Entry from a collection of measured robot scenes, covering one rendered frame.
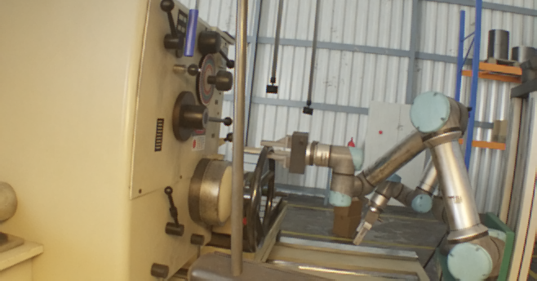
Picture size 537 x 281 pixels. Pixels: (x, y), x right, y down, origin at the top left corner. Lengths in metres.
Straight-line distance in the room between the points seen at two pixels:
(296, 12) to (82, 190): 8.30
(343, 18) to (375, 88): 1.64
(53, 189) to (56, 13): 0.43
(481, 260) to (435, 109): 0.41
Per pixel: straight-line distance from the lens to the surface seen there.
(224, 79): 1.33
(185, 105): 1.18
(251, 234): 1.27
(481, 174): 9.41
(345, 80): 8.80
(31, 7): 1.16
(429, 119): 1.15
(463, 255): 1.14
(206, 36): 1.28
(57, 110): 1.06
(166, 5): 0.98
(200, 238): 1.44
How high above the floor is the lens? 1.56
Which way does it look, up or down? 3 degrees down
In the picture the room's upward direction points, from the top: 6 degrees clockwise
